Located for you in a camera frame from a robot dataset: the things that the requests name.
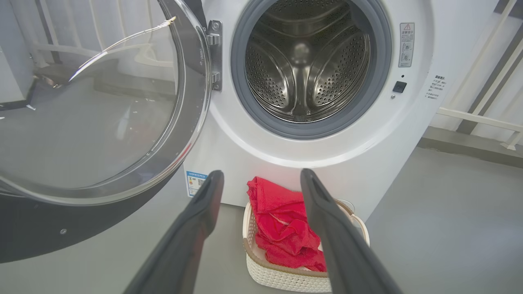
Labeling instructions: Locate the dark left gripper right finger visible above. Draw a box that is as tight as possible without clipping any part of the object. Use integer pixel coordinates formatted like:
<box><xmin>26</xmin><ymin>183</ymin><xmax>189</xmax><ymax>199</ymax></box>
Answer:
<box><xmin>300</xmin><ymin>169</ymin><xmax>404</xmax><ymax>294</ymax></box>

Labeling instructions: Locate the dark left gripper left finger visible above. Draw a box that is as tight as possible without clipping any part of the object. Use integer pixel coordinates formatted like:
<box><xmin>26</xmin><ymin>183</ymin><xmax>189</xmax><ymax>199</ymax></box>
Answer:
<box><xmin>123</xmin><ymin>170</ymin><xmax>225</xmax><ymax>294</ymax></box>

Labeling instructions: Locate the red garment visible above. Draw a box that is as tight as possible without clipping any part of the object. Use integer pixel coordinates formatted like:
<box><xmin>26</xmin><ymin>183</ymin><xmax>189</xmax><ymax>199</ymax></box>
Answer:
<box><xmin>246</xmin><ymin>176</ymin><xmax>327</xmax><ymax>273</ymax></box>

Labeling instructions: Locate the black round glass washer door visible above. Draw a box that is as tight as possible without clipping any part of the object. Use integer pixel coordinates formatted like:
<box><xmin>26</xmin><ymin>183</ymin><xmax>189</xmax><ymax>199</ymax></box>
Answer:
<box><xmin>0</xmin><ymin>0</ymin><xmax>213</xmax><ymax>264</ymax></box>

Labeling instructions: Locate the cream perforated plastic laundry basket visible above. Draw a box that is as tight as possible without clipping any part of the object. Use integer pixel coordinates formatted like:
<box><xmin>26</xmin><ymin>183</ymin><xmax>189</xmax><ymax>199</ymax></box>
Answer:
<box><xmin>242</xmin><ymin>199</ymin><xmax>371</xmax><ymax>293</ymax></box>

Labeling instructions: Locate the white front-load washing machine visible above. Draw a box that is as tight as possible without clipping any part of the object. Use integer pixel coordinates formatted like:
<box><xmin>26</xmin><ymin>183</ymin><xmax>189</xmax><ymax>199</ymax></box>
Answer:
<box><xmin>183</xmin><ymin>0</ymin><xmax>501</xmax><ymax>223</ymax></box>

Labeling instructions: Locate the silver metal door hinge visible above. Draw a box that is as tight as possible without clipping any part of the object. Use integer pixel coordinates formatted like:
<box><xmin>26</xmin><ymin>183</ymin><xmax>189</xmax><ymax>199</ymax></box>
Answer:
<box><xmin>206</xmin><ymin>20</ymin><xmax>223</xmax><ymax>91</ymax></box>

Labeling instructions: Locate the blue energy label sticker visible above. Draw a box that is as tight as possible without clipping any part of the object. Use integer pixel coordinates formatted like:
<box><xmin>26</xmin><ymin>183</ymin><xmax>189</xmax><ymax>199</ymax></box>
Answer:
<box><xmin>186</xmin><ymin>171</ymin><xmax>208</xmax><ymax>198</ymax></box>

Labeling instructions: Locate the white metal railing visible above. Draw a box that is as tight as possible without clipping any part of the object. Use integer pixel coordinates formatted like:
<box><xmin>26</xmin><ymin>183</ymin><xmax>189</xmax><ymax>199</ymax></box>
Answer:
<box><xmin>31</xmin><ymin>0</ymin><xmax>103</xmax><ymax>68</ymax></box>
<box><xmin>436</xmin><ymin>0</ymin><xmax>523</xmax><ymax>151</ymax></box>

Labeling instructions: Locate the grey warning sticker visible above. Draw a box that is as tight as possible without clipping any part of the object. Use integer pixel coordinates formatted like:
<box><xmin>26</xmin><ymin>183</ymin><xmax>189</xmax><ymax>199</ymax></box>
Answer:
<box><xmin>398</xmin><ymin>22</ymin><xmax>415</xmax><ymax>68</ymax></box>

